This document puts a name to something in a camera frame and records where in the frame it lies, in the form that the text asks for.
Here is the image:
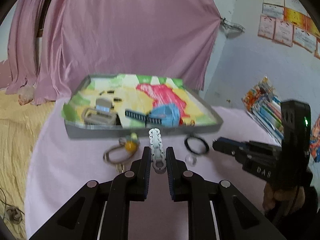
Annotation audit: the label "black hair tie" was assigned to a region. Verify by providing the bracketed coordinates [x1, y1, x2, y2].
[184, 134, 210, 156]

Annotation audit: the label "brown cord yellow-bead necklace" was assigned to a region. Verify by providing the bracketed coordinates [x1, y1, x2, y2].
[102, 132, 141, 165]

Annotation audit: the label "right hand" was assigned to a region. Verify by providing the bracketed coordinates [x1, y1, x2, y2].
[263, 183, 305, 215]

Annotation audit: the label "small clear bead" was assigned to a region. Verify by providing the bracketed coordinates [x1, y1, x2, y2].
[185, 154, 197, 166]

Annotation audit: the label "stack of colourful books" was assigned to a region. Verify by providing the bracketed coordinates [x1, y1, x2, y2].
[241, 76, 320, 163]

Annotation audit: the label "grey tray with cartoon towel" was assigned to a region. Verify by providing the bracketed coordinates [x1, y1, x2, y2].
[61, 74, 223, 139]

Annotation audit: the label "yellow blanket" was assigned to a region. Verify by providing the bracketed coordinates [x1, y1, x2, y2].
[1, 90, 55, 239]

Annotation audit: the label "pink curtain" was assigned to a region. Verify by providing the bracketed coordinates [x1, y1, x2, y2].
[6, 0, 220, 105]

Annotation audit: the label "cable on floor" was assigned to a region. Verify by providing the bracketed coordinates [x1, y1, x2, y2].
[0, 188, 26, 224]

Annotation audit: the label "wall certificates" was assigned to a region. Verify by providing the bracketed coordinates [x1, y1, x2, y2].
[258, 0, 319, 58]

